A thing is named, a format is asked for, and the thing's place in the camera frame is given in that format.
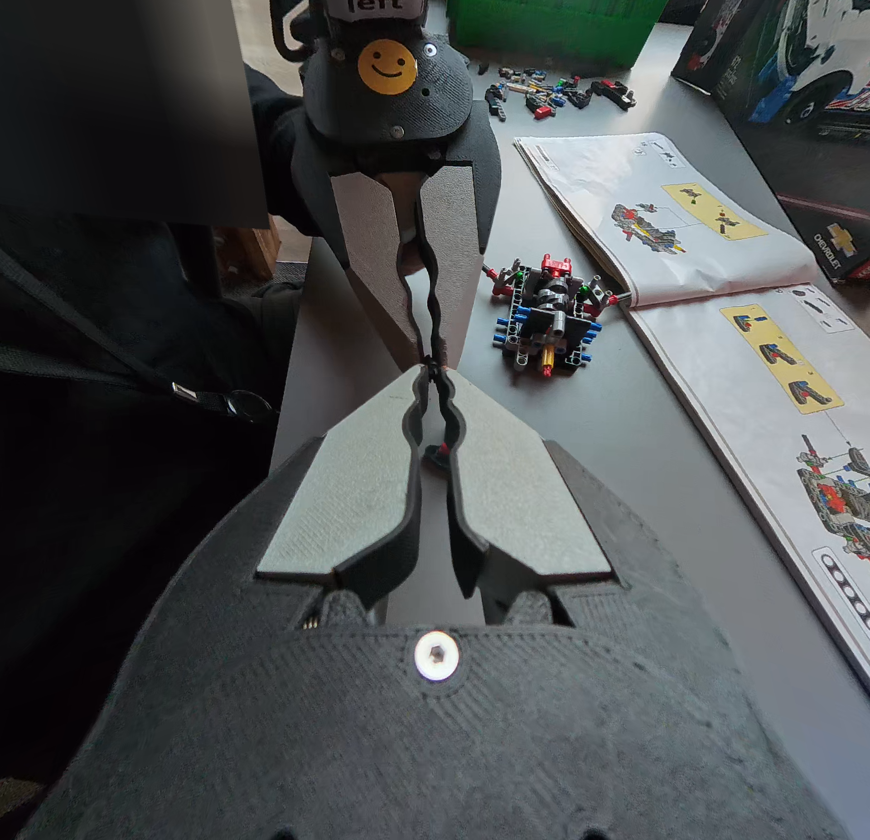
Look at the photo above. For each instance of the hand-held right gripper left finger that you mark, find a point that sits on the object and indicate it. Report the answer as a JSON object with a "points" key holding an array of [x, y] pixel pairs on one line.
{"points": [[340, 500]]}

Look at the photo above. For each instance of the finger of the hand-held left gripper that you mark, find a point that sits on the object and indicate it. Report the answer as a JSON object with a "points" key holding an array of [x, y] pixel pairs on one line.
{"points": [[452, 228], [363, 228]]}

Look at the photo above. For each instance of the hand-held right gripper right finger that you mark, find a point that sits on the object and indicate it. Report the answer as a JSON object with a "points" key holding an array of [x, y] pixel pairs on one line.
{"points": [[523, 500]]}

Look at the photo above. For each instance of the small black lego subassembly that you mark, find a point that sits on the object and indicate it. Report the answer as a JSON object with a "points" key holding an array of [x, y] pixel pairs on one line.
{"points": [[435, 458]]}

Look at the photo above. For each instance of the lego chassis assembly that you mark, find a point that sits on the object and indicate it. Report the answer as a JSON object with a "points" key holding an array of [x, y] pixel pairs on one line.
{"points": [[554, 303]]}

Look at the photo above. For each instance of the person's left forearm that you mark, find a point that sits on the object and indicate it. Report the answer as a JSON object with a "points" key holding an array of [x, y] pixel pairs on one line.
{"points": [[282, 167]]}

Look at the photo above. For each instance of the pile of loose lego pieces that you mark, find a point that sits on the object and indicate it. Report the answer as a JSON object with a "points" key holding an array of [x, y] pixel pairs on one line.
{"points": [[557, 92]]}

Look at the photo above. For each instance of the lego instruction booklet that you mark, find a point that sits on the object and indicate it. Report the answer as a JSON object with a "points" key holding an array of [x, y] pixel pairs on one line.
{"points": [[713, 350]]}

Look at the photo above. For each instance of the lego set box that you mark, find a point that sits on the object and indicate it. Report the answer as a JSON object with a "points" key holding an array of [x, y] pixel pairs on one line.
{"points": [[781, 72]]}

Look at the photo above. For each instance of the green storage bin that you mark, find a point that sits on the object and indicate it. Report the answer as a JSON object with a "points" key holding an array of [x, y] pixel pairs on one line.
{"points": [[557, 17]]}

